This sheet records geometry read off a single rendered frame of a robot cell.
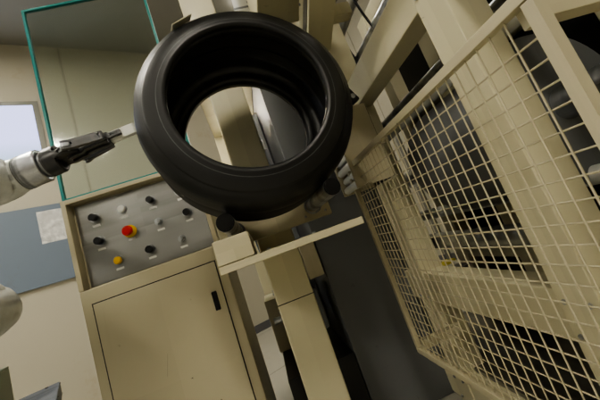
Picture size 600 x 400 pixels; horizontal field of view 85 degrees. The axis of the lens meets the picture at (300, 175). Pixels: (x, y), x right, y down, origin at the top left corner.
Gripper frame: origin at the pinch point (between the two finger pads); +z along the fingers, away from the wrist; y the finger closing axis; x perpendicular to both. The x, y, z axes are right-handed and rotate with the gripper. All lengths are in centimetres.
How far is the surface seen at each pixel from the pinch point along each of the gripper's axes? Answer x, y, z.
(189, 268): 38, 51, -9
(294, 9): -30, 18, 71
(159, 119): 8.5, -15.7, 11.8
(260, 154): 14.0, 27.6, 34.6
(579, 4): 38, -58, 69
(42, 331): 18, 228, -169
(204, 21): -13.1, -13.6, 32.3
